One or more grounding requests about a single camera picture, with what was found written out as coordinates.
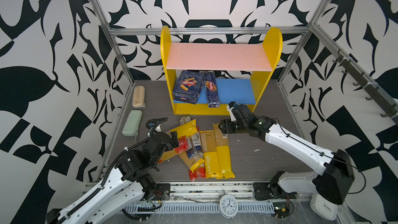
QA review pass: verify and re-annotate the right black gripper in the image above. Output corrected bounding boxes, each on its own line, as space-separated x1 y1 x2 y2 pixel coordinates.
218 118 249 134

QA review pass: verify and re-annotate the plain yellow spaghetti bag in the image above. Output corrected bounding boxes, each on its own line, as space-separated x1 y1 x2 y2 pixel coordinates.
213 124 235 179

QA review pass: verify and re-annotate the blue Barilla spaghetti bag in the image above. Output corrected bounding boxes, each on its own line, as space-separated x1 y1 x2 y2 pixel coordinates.
204 71 220 108

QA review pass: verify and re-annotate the blue Barilla pasta box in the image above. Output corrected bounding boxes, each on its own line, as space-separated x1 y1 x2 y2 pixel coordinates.
172 70 204 104

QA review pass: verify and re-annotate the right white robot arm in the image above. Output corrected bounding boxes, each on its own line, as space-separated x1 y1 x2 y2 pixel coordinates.
218 102 355 205

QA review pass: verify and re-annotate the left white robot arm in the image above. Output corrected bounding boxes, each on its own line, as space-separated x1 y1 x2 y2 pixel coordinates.
46 131 179 224

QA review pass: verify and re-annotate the yellow wooden shelf unit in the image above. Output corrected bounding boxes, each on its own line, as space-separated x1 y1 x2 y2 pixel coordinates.
160 26 283 115

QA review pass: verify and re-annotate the mint green zipper case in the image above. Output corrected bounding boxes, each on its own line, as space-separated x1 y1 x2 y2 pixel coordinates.
122 110 143 137

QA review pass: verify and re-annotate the yellow Pastatime spaghetti bag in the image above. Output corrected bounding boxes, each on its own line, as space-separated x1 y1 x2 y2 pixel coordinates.
200 130 222 179

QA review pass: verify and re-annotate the clear blue label noodle pack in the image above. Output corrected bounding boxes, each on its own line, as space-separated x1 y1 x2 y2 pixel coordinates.
178 115 202 159

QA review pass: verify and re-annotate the yellow spaghetti bag with barcode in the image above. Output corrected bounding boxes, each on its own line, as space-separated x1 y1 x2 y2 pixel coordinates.
158 119 197 164

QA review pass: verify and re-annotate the beige zipper case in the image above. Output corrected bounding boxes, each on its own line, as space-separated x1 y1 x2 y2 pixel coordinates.
132 86 146 109

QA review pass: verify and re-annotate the round white alarm clock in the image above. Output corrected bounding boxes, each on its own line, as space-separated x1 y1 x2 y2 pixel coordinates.
219 195 238 219

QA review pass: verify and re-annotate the square white clock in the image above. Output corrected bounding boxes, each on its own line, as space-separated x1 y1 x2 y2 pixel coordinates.
310 194 338 221

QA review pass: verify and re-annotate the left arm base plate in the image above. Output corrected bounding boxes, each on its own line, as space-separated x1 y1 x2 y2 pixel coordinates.
143 183 171 201

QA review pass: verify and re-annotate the black corrugated cable hose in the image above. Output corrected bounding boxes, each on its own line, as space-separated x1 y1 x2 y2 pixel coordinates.
55 117 169 224

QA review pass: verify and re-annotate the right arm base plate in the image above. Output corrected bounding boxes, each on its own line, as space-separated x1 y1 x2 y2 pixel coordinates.
253 182 286 201

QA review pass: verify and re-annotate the white slotted cable duct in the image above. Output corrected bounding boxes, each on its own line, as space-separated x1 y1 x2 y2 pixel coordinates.
125 202 275 214

